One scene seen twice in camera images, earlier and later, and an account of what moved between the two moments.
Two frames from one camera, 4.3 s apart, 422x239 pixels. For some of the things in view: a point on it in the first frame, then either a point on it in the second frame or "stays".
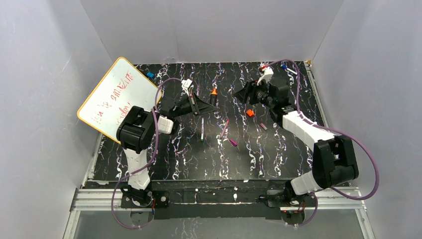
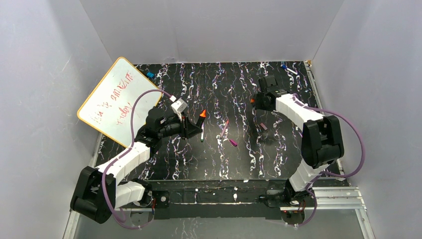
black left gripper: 192,104 → 184,126
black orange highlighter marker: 213,97 → 202,116
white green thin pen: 202,137 stays
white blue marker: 292,71 stays
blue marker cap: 150,74 stays
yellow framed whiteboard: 121,87 stays
